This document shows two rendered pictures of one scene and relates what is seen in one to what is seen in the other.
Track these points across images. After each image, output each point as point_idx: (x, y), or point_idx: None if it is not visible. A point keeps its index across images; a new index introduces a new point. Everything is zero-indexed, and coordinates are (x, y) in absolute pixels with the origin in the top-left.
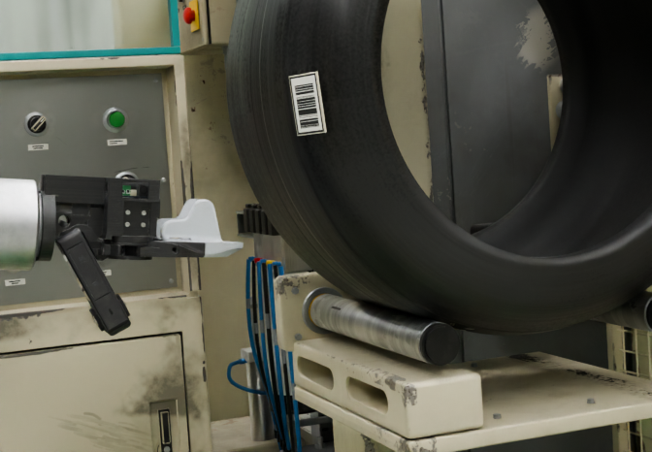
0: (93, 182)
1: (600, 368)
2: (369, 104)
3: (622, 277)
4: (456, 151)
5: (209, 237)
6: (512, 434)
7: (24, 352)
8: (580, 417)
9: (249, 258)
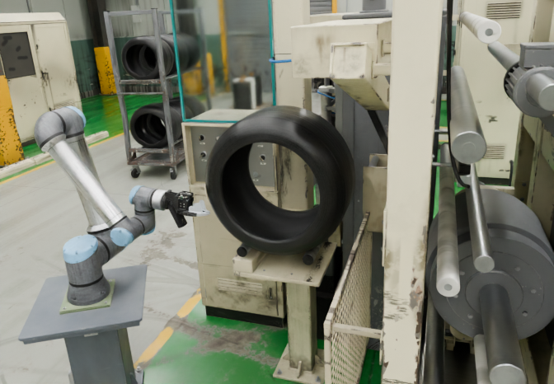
0: (174, 195)
1: (328, 259)
2: (217, 195)
3: (288, 249)
4: (357, 165)
5: (199, 211)
6: (260, 277)
7: None
8: (279, 278)
9: None
